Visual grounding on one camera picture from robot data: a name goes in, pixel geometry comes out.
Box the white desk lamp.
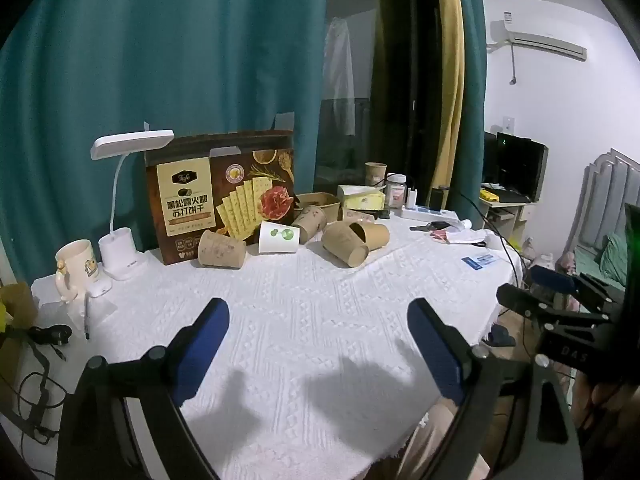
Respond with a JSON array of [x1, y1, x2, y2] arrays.
[[90, 129, 175, 281]]

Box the person's beige trouser leg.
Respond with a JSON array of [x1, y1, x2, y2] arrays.
[[395, 399, 493, 480]]

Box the brown cardboard box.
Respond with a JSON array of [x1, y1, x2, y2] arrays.
[[0, 281, 40, 332]]

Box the white air conditioner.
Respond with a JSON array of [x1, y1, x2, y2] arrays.
[[486, 20, 588, 63]]

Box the black power adapter with cable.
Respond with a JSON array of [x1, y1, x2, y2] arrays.
[[0, 324, 74, 443]]

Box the white green-print paper cup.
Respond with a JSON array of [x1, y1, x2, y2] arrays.
[[258, 221, 301, 256]]

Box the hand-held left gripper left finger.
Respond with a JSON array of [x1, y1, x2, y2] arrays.
[[55, 298, 231, 480]]

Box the brown cracker box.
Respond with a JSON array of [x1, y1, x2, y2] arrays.
[[145, 130, 296, 266]]

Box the blue card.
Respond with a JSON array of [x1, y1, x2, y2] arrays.
[[460, 254, 501, 269]]

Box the glass jar white lid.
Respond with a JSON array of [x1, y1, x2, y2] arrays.
[[387, 173, 407, 209]]

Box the white cartoon mug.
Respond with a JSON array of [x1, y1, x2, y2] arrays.
[[55, 239, 105, 303]]

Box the yellow tissue box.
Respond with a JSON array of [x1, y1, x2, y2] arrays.
[[337, 184, 386, 211]]

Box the black monitor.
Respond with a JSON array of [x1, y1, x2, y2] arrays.
[[483, 131, 549, 202]]

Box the white paper sheets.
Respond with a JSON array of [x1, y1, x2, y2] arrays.
[[433, 227, 493, 247]]

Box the white power strip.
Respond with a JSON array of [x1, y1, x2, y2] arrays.
[[394, 206, 465, 223]]

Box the yellow curtain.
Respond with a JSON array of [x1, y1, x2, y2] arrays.
[[429, 0, 469, 196]]

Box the grey padded headboard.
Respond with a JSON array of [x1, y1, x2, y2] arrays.
[[562, 148, 640, 281]]

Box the green pillow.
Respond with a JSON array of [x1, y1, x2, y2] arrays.
[[599, 232, 629, 291]]

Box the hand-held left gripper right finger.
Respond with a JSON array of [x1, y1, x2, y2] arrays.
[[406, 298, 584, 480]]

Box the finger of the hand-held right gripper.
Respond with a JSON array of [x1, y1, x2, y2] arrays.
[[529, 265, 625, 307], [496, 283, 612, 332]]

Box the white textured tablecloth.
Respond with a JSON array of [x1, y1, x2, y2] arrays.
[[31, 205, 524, 480]]

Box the narrow teal curtain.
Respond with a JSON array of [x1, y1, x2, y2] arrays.
[[452, 0, 488, 211]]

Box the brown paper bowl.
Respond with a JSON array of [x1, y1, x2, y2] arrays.
[[297, 192, 342, 222]]

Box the wooden tv stand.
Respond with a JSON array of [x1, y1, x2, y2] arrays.
[[479, 195, 537, 256]]

